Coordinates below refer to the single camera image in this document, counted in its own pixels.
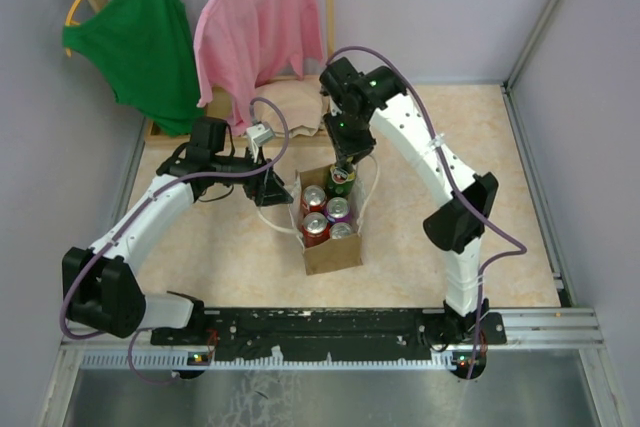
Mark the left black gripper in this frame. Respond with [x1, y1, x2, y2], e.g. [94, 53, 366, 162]
[211, 141, 293, 206]

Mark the red cola can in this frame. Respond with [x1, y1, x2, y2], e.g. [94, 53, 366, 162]
[301, 212, 330, 248]
[329, 222, 354, 239]
[301, 184, 327, 216]

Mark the green glass bottle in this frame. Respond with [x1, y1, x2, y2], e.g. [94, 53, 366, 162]
[325, 162, 356, 198]

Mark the purple soda can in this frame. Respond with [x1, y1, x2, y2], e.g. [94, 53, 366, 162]
[324, 196, 352, 224]

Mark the canvas bag with cartoon print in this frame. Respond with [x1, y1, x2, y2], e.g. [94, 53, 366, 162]
[257, 154, 381, 276]

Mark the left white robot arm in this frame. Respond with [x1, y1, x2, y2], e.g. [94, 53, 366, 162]
[59, 117, 293, 344]

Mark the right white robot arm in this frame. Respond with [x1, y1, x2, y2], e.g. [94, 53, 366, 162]
[320, 58, 498, 343]

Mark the beige folded cloth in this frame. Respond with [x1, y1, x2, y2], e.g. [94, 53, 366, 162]
[256, 78, 327, 137]

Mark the wooden clothes rack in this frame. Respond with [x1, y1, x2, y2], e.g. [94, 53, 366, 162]
[53, 0, 344, 150]

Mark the pink t-shirt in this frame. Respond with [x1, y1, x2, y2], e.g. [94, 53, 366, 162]
[193, 0, 324, 135]

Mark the green tank top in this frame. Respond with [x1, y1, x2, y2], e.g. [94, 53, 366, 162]
[62, 0, 202, 136]

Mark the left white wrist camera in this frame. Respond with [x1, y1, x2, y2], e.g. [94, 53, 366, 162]
[245, 122, 276, 161]

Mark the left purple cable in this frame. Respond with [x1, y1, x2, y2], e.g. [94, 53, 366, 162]
[58, 96, 290, 387]

